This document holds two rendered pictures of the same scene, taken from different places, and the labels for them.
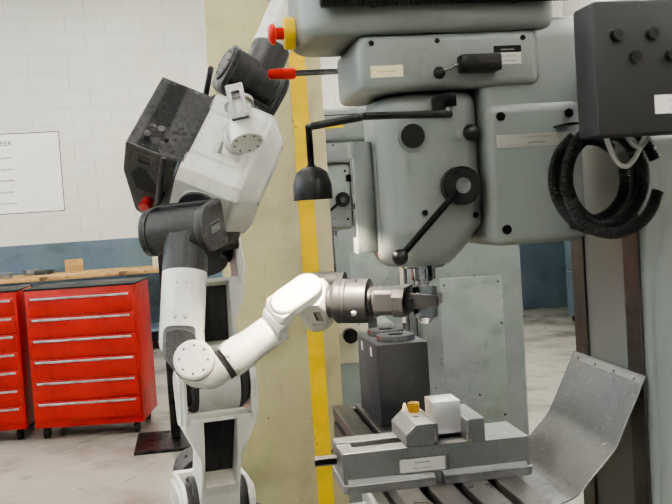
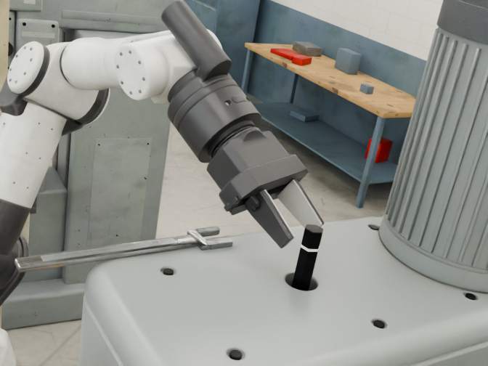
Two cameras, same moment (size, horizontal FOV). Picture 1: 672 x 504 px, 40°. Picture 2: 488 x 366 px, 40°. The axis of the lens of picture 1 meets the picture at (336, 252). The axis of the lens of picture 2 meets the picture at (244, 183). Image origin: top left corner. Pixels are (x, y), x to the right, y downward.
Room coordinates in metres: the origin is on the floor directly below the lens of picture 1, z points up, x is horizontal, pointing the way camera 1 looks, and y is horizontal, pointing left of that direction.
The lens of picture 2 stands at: (1.24, 0.19, 2.27)
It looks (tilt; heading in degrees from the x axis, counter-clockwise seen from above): 23 degrees down; 334
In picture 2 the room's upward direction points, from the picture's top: 10 degrees clockwise
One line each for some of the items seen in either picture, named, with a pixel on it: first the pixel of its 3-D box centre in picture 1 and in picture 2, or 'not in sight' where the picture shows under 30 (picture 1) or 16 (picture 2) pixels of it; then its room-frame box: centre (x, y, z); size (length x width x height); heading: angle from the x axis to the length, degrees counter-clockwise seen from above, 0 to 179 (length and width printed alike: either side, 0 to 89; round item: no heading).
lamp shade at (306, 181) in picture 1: (312, 182); not in sight; (1.69, 0.04, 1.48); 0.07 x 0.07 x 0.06
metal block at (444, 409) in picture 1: (442, 413); not in sight; (1.70, -0.18, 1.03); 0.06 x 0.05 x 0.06; 9
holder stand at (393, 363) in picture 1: (392, 372); not in sight; (2.19, -0.12, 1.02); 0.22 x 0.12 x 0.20; 10
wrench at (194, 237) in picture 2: not in sight; (129, 249); (1.86, 0.01, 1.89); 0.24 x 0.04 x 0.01; 99
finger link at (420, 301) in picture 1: (421, 301); not in sight; (1.75, -0.16, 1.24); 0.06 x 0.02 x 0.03; 74
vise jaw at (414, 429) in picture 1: (414, 427); not in sight; (1.69, -0.12, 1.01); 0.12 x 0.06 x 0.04; 9
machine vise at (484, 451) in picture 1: (428, 444); not in sight; (1.70, -0.15, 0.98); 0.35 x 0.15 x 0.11; 99
